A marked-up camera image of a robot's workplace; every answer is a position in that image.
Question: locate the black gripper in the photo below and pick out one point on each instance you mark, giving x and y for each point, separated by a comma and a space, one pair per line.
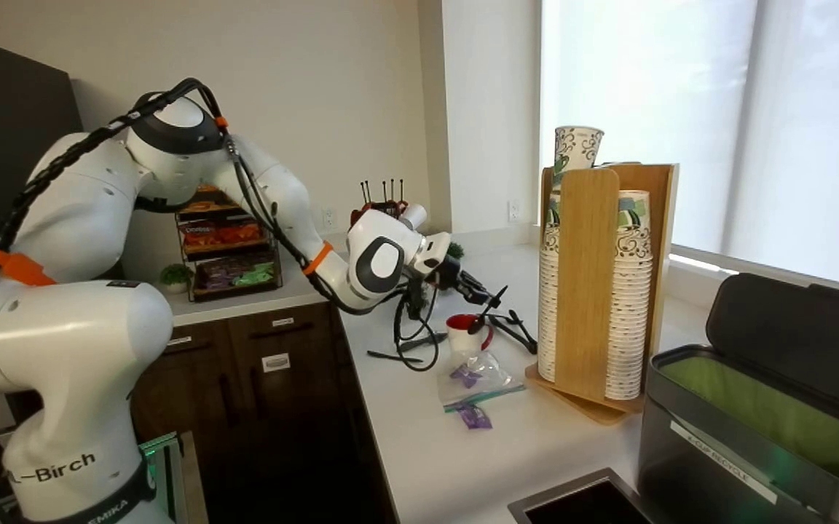
461, 268

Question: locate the small black plastic spoon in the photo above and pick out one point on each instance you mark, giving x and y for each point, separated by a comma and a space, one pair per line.
497, 305

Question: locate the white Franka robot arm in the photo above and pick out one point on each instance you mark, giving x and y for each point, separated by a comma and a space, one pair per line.
70, 350

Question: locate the patterned paper cup stack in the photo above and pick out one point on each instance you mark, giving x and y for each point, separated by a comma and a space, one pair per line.
627, 293
550, 282

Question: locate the wooden cup holder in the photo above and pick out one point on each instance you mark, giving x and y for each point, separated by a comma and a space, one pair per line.
586, 293

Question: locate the purple packet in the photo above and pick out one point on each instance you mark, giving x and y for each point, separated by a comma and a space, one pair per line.
477, 417

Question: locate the single patterned paper cup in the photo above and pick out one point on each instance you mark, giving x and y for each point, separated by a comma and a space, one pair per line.
577, 146

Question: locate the black square counter inset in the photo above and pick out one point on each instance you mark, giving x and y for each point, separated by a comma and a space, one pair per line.
583, 504

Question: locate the tiered snack rack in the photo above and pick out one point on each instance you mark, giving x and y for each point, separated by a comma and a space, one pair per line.
235, 273

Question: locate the dark wooden drawer cabinet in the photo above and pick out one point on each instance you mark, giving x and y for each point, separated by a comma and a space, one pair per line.
247, 410

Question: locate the white window blind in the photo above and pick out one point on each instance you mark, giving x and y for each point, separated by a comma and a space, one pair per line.
713, 119

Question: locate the small green item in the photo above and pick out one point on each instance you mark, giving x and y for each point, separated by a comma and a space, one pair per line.
175, 277

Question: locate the steel bin with black lid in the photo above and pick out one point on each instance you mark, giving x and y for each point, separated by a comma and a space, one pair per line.
730, 475

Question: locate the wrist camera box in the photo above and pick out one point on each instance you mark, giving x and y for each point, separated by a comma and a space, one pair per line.
435, 255

